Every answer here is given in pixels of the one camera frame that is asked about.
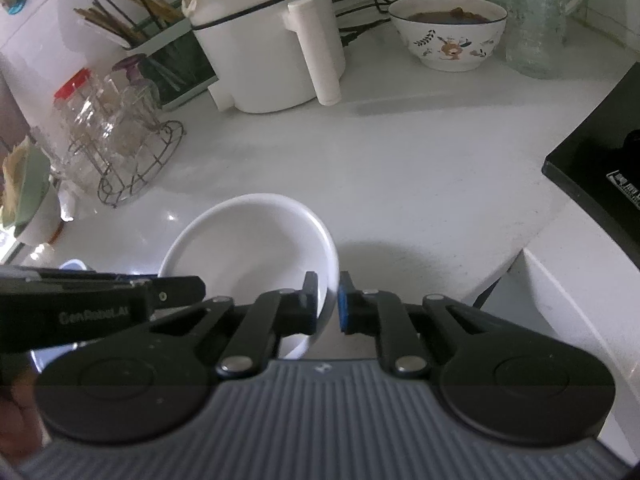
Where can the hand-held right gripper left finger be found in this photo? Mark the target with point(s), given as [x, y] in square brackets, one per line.
[311, 310]

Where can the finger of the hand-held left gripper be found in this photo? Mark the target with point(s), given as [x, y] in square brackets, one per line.
[175, 292]

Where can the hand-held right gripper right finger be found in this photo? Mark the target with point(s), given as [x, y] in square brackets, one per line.
[344, 310]

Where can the plain white bowl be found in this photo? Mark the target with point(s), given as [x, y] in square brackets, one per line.
[240, 250]

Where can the translucent plastic cup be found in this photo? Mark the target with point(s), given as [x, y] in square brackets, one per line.
[74, 265]

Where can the white bowl under colander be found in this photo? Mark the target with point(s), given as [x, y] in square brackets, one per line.
[46, 220]

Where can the green colander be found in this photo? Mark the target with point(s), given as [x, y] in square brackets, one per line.
[31, 185]

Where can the bundle of dry noodles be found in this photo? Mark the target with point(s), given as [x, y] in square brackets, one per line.
[15, 170]

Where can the clear glass cup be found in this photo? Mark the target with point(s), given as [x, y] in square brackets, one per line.
[127, 140]
[137, 95]

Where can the green white utensil holder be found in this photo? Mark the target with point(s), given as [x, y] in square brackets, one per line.
[185, 65]

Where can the red-lid clear jar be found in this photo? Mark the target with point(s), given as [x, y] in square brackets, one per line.
[75, 87]

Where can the white electric pot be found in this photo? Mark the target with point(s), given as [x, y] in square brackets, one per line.
[250, 50]

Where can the floral bowl with food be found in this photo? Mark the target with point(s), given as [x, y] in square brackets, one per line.
[450, 52]

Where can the bundle of chopsticks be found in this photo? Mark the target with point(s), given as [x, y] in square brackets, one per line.
[105, 20]

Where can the black induction cooker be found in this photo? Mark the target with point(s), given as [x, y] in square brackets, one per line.
[600, 160]

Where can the clear glass pitcher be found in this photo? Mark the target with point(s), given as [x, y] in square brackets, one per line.
[535, 20]

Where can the teal round wall hook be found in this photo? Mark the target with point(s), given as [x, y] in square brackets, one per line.
[14, 2]

